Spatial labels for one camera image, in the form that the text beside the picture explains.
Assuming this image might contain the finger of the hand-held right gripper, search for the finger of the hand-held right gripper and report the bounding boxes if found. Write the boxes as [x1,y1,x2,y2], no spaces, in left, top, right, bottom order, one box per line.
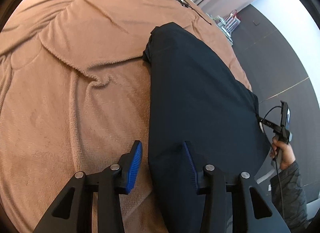
[255,116,277,131]

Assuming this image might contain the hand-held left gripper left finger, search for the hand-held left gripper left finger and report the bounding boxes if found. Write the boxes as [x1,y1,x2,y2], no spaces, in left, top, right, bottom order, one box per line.
[32,140,143,233]

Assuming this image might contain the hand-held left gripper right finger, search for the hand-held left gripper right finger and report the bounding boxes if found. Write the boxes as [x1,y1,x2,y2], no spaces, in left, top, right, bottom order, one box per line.
[182,141,292,233]

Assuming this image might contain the black pants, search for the black pants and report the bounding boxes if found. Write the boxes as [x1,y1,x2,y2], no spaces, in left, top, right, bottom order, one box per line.
[142,22,267,233]

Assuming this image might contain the person's right forearm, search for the person's right forearm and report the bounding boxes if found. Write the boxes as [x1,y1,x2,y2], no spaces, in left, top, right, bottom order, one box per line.
[270,162,313,231]

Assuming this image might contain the person's right hand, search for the person's right hand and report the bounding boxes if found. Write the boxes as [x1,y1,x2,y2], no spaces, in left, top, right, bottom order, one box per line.
[269,138,296,171]

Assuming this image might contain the cream nightstand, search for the cream nightstand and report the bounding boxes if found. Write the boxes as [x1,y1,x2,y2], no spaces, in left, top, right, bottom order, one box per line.
[220,26,234,46]

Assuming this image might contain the brown fleece blanket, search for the brown fleece blanket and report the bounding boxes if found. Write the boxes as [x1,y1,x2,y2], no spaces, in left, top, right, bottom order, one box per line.
[0,0,252,233]

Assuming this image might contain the thin black cable bundle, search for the thin black cable bundle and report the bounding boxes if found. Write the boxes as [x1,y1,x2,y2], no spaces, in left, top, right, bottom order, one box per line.
[157,0,212,26]

